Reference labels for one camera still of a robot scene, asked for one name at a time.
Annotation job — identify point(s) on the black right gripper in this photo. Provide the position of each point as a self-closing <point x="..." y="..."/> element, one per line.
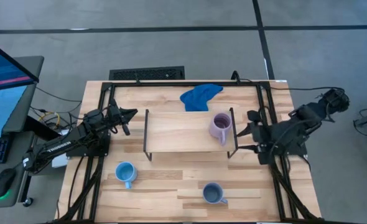
<point x="264" y="137"/>

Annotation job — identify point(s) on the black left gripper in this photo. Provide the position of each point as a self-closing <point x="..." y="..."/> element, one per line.
<point x="115" y="116"/>

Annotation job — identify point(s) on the lilac ribbed mug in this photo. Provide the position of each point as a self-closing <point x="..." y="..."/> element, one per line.
<point x="216" y="130"/>

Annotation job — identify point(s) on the light blue mug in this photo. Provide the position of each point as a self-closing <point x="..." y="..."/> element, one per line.
<point x="126" y="171"/>

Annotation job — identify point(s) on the grey-blue mug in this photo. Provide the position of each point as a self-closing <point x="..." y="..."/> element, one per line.
<point x="212" y="193"/>

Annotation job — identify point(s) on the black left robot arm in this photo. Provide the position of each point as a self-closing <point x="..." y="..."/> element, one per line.
<point x="59" y="147"/>

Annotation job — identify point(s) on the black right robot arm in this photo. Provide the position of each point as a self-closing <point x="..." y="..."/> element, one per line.
<point x="308" y="115"/>

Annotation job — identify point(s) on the black perforated floor grate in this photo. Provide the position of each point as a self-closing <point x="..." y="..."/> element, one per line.
<point x="146" y="73"/>

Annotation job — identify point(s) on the blue cloth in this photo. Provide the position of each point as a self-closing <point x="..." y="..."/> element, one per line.
<point x="199" y="96"/>

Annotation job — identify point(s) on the white box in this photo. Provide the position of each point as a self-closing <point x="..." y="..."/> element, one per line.
<point x="59" y="161"/>

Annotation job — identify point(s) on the grey-backed monitor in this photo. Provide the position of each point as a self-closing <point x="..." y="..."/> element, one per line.
<point x="18" y="109"/>

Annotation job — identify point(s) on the grey side desk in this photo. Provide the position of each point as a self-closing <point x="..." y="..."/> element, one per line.
<point x="18" y="186"/>

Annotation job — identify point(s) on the black-framed monitor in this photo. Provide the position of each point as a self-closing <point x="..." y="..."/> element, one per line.
<point x="3" y="71"/>

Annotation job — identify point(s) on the black caster wheel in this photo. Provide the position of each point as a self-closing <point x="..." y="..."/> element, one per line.
<point x="27" y="202"/>

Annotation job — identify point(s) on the black computer mouse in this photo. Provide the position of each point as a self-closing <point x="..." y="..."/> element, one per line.
<point x="3" y="182"/>

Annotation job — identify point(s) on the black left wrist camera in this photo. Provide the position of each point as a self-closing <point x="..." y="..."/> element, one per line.
<point x="126" y="129"/>

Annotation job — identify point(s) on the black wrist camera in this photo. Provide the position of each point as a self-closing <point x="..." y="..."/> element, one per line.
<point x="254" y="115"/>
<point x="126" y="129"/>

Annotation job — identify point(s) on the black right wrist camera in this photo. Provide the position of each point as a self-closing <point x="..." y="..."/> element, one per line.
<point x="254" y="115"/>

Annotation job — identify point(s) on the wooden shelf with black frame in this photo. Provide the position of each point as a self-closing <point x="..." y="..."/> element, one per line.
<point x="177" y="130"/>

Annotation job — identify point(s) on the black metal table frame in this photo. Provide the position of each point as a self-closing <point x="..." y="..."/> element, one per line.
<point x="183" y="84"/>

